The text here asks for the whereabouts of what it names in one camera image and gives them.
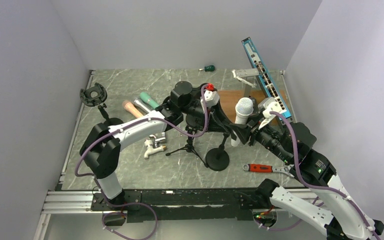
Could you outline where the mint green microphone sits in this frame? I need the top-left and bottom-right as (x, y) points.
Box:
(139, 92), (160, 109)

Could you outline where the wooden board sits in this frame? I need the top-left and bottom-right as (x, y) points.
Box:
(218, 90), (266, 122)

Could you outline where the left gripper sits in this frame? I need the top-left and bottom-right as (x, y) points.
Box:
(181, 100), (232, 135)

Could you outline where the black shock mount desk stand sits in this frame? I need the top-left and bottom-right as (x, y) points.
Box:
(79, 82), (124, 126)

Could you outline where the grey condenser microphone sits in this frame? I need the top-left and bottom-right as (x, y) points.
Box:
(133, 98), (152, 114)

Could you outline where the blue network switch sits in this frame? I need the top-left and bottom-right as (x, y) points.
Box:
(241, 37), (293, 121)

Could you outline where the black tripod shock mount stand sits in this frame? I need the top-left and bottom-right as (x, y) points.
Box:
(165, 125), (209, 168)

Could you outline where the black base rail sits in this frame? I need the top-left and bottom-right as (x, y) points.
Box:
(90, 187), (272, 223)

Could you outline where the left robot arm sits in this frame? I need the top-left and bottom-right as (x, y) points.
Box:
(79, 81), (245, 210)

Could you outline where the metal bracket on post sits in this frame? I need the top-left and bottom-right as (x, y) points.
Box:
(231, 68), (259, 97)

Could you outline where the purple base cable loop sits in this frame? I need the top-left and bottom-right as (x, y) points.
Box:
(101, 202), (159, 240)

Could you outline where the black round base stand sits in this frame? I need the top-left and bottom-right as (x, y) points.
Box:
(205, 133), (230, 172)

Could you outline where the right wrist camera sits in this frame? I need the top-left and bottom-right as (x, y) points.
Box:
(257, 97), (284, 130)

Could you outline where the red handled adjustable wrench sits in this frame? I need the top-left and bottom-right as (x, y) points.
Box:
(242, 163), (294, 178)

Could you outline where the peach pink microphone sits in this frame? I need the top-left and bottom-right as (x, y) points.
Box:
(122, 100), (144, 119)

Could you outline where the white microphone silver grille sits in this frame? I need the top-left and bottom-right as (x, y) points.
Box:
(231, 97), (254, 147)

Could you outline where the white and chrome faucet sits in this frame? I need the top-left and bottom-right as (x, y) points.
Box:
(143, 132), (167, 159)

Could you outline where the green handled screwdriver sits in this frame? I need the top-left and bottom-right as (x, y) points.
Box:
(199, 65), (216, 72)

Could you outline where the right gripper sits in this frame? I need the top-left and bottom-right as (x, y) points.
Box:
(229, 112), (292, 163)

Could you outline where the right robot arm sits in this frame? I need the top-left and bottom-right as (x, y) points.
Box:
(231, 122), (384, 240)

